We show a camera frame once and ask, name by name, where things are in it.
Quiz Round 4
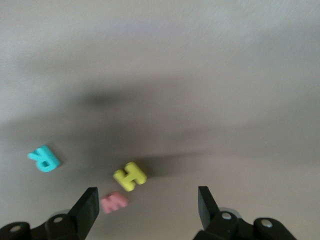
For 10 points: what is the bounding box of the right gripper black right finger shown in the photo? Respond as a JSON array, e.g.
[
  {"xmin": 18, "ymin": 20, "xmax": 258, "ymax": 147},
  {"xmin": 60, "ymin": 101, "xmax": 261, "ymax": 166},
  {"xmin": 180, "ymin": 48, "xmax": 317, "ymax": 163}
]
[{"xmin": 193, "ymin": 185, "xmax": 299, "ymax": 240}]

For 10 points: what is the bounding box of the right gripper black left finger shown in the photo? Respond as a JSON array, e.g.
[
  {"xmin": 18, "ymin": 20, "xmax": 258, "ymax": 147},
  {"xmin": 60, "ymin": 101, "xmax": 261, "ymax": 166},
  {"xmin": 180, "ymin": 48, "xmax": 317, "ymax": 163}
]
[{"xmin": 0, "ymin": 187, "xmax": 100, "ymax": 240}]

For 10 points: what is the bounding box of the red small letter w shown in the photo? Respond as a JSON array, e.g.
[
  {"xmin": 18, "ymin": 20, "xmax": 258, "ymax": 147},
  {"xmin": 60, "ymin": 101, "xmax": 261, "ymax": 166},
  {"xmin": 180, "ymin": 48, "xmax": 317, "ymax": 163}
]
[{"xmin": 100, "ymin": 190, "xmax": 130, "ymax": 215}]

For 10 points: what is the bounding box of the teal capital letter R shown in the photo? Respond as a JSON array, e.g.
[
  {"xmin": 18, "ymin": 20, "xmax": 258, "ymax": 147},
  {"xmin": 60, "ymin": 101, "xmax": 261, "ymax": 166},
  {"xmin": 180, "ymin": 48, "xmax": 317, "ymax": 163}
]
[{"xmin": 26, "ymin": 144, "xmax": 62, "ymax": 174}]

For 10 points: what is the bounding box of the yellow capital letter H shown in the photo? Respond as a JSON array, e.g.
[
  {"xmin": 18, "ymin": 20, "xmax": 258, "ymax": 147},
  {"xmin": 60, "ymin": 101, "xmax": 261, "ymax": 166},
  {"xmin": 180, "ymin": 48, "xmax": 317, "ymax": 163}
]
[{"xmin": 112, "ymin": 161, "xmax": 148, "ymax": 193}]

